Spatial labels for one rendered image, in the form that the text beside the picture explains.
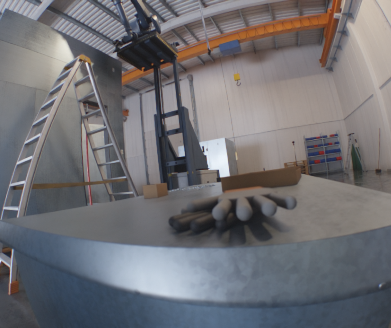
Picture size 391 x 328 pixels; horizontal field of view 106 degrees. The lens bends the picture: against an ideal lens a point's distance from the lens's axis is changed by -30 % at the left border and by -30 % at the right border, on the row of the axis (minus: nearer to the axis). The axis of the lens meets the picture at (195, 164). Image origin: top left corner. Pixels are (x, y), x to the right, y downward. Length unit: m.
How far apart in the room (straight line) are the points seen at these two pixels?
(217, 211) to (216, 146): 8.01
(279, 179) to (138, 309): 0.63
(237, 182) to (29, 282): 0.80
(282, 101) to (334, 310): 12.56
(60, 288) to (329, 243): 0.50
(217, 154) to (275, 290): 8.03
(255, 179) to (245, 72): 12.93
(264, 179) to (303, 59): 13.17
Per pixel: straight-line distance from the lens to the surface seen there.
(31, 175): 1.95
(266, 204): 0.23
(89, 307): 0.46
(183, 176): 4.13
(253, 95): 12.97
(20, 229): 0.56
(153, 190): 0.99
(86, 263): 0.32
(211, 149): 8.28
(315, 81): 13.28
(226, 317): 0.29
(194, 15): 10.25
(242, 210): 0.22
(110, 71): 4.18
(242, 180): 0.82
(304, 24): 10.40
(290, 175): 0.78
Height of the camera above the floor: 0.72
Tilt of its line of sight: 4 degrees up
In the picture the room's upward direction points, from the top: 7 degrees counter-clockwise
